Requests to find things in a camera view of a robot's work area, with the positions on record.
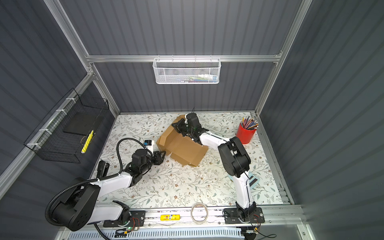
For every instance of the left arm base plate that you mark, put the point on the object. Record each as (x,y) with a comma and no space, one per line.
(135,219)

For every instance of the brown cardboard box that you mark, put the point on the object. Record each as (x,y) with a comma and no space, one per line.
(181,149)

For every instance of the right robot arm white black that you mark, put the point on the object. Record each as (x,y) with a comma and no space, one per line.
(234,157)

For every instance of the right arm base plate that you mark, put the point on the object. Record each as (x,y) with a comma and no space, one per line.
(238,215)

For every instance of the clear tape roll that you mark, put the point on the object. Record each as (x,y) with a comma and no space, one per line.
(199,213)

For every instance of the teal calculator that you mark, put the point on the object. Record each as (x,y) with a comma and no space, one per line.
(253,180)

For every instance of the markers in white basket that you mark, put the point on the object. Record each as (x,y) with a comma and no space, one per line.
(204,78)

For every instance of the red metal pencil cup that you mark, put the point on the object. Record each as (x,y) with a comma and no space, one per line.
(245,135)

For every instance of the black wire mesh basket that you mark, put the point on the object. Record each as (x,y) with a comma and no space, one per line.
(50,143)

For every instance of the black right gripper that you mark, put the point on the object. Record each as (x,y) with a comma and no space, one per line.
(180,125)

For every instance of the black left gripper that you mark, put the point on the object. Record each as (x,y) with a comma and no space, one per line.
(156,156)

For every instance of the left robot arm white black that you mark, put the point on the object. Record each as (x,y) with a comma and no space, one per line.
(77,205)

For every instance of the bundle of coloured pencils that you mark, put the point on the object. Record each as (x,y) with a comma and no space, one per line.
(249,123)

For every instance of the black stapler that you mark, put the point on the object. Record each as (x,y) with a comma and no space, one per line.
(102,170)

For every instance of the white wire mesh basket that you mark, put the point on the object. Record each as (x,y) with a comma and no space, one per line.
(169,72)

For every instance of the yellow spirit level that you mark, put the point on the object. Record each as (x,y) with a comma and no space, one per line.
(170,217)

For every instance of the yellow striped tool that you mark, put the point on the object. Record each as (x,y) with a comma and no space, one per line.
(87,143)

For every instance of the black foam pad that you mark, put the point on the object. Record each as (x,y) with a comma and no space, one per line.
(82,124)

